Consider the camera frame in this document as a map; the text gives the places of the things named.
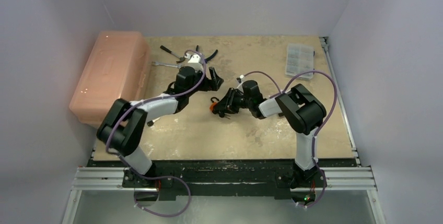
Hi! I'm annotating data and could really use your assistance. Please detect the single black-head key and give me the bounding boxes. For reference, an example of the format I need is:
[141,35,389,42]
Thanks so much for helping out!
[147,118,160,127]

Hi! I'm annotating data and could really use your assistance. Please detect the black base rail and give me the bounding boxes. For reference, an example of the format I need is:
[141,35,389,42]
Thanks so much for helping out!
[86,159,357,202]

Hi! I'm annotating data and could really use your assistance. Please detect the silver open-end wrench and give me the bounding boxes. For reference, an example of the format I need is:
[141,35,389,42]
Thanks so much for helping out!
[152,61,182,69]

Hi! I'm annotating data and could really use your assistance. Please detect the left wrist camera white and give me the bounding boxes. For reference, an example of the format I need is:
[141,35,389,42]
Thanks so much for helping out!
[183,53,204,72]

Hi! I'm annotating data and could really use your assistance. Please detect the blue-black handled pliers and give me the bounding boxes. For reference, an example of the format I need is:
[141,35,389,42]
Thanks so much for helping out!
[195,45,218,63]

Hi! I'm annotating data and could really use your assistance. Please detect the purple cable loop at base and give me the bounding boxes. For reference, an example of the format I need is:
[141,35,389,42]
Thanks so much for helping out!
[133,176,192,219]

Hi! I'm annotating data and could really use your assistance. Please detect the pink plastic toolbox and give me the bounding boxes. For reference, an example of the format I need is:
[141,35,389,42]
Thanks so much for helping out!
[69,31,151,128]

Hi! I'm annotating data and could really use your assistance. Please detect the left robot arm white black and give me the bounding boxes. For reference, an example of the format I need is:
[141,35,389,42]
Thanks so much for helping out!
[96,66,224,187]

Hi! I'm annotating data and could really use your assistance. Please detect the clear plastic screw organizer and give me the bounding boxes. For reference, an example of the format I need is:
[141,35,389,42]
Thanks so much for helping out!
[285,43,315,76]

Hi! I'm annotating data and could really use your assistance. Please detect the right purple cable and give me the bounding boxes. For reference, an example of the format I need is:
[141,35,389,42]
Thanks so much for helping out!
[242,70,338,171]

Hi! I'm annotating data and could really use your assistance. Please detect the orange black Opel padlock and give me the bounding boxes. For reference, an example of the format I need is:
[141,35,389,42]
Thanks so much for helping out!
[209,97,220,112]

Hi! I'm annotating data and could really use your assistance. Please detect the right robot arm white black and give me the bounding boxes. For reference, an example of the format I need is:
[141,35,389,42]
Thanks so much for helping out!
[210,80,327,186]

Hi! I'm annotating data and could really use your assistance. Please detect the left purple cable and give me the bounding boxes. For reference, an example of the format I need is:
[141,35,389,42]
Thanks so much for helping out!
[105,50,207,180]

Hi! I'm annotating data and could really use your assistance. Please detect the small black-handled hammer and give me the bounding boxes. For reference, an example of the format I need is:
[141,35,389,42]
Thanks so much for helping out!
[160,45,185,64]

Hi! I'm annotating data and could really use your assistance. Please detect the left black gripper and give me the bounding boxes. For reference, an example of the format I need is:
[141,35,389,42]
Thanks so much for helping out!
[186,67,222,97]

